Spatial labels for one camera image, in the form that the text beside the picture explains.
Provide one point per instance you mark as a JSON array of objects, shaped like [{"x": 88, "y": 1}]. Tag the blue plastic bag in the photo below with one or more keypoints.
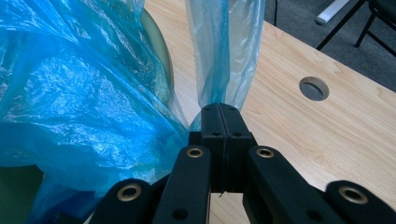
[{"x": 87, "y": 102}]

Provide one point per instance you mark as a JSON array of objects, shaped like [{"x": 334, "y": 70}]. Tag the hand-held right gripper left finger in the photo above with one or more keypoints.
[{"x": 213, "y": 137}]

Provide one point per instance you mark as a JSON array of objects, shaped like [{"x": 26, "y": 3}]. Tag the green ribbed bin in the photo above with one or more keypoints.
[{"x": 163, "y": 62}]

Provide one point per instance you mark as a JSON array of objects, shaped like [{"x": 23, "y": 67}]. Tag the black folding chair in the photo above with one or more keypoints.
[{"x": 370, "y": 25}]

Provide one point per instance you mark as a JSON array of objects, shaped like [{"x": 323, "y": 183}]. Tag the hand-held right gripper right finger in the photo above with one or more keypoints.
[{"x": 236, "y": 137}]

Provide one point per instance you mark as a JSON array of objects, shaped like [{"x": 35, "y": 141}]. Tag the white desk frame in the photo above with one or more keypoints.
[{"x": 331, "y": 11}]

